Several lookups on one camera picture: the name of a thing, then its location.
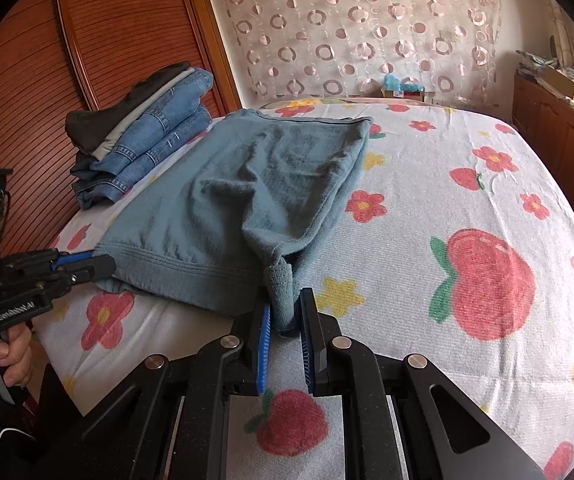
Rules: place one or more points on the bright floral blanket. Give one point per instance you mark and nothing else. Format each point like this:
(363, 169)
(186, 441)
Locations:
(312, 104)

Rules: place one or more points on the flower and strawberry bed sheet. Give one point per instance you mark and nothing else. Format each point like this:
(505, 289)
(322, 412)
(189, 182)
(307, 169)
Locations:
(417, 260)

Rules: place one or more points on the black folded pants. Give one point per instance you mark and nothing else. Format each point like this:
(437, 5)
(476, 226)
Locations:
(112, 120)

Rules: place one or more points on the circle pattern curtain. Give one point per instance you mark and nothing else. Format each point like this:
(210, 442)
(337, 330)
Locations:
(357, 25)

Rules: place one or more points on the small cardboard box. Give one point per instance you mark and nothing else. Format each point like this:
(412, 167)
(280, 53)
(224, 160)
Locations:
(404, 92)

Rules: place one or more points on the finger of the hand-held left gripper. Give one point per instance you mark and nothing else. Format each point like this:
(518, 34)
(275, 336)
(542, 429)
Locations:
(94, 267)
(74, 260)

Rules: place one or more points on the open cardboard box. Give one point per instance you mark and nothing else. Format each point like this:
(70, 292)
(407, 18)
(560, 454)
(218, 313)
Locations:
(564, 85)

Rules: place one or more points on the teal denim shorts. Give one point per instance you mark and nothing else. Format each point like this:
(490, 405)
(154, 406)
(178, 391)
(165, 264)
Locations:
(217, 210)

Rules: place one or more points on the wooden louvered wardrobe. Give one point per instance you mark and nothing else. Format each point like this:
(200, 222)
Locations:
(117, 25)

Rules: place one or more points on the blue folded jeans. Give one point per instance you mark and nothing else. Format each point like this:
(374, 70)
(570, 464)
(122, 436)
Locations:
(137, 172)
(167, 115)

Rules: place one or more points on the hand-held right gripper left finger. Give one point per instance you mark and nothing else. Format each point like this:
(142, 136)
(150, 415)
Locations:
(263, 350)

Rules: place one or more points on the long wooden cabinet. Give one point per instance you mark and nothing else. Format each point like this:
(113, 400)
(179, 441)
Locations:
(557, 135)

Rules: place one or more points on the blue plastic bag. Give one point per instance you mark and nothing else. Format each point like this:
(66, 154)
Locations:
(392, 82)

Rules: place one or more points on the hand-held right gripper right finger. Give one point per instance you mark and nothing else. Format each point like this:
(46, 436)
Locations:
(308, 345)

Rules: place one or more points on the grey folded pants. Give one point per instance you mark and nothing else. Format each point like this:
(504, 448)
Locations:
(117, 137)

